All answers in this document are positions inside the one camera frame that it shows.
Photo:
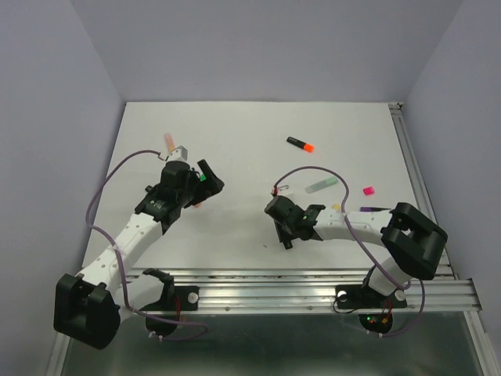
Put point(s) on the right side aluminium rail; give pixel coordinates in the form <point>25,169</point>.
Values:
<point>415,176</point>

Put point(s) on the pastel green highlighter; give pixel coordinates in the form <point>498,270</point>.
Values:
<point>321,185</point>

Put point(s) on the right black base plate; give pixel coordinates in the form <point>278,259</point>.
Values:
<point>375,310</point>

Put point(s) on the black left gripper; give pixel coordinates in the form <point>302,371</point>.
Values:
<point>211,186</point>

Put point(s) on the purple cap black highlighter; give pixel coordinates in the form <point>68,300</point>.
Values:
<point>373,209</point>

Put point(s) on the orange cap black highlighter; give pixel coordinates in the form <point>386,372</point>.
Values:
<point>300,144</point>

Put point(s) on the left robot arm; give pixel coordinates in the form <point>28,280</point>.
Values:
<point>91,305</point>

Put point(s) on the pastel pink orange highlighter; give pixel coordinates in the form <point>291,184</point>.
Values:
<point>170,144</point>

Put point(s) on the pink highlighter cap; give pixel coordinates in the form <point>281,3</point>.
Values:
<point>368,190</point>

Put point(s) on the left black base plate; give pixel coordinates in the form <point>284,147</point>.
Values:
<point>170,306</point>

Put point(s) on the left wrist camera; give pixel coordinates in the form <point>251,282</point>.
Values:
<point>179,153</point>

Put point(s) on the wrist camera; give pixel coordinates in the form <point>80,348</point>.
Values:
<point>284,190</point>
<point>179,153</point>

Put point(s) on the blue black highlighter body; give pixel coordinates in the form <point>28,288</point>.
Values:
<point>284,237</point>

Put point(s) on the aluminium table rail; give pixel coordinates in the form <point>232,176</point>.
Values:
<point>279,322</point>

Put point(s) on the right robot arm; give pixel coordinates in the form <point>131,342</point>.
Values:
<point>362,227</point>

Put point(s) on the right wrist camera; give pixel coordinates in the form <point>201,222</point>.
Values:
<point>284,190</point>

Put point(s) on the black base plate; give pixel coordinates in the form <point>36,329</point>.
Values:
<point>170,306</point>
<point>375,310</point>

